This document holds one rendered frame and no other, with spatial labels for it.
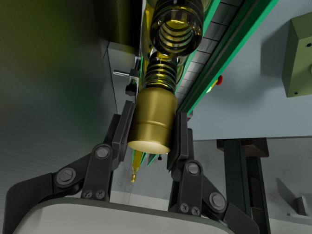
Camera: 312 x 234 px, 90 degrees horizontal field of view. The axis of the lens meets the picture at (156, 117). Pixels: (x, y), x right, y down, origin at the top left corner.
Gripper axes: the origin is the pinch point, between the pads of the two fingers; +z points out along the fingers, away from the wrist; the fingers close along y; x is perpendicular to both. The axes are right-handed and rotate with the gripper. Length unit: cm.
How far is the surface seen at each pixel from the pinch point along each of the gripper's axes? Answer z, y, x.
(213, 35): 31.9, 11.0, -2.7
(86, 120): 11.2, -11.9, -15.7
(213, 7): 21.1, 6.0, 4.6
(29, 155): -0.4, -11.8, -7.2
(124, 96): 41, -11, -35
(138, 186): 112, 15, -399
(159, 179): 124, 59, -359
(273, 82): 50, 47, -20
